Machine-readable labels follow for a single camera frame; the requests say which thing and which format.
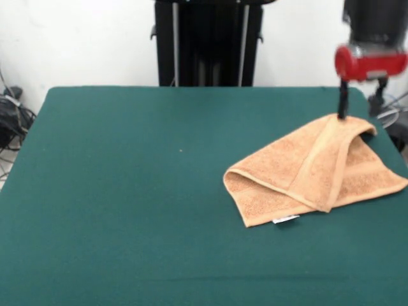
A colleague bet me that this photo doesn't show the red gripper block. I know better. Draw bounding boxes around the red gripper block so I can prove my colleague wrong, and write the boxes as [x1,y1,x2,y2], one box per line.
[333,44,408,121]

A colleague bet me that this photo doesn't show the orange terry towel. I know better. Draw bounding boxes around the orange terry towel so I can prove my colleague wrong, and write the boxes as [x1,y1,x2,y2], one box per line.
[222,113,408,229]

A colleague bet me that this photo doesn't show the dark green table cloth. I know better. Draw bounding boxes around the dark green table cloth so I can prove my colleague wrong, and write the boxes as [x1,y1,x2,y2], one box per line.
[0,85,408,306]

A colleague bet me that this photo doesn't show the grey cable loops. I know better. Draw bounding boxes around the grey cable loops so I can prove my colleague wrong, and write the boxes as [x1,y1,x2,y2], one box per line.
[382,92,408,128]

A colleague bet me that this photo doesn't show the black furniture frame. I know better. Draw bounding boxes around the black furniture frame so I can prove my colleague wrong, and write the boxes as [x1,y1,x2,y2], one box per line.
[387,120,408,154]

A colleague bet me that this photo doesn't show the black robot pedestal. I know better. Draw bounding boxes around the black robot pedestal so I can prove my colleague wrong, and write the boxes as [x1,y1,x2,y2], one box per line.
[149,0,265,87]

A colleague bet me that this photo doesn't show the black cable tangle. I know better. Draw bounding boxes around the black cable tangle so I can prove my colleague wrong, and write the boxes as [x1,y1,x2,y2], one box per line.
[0,85,38,154]

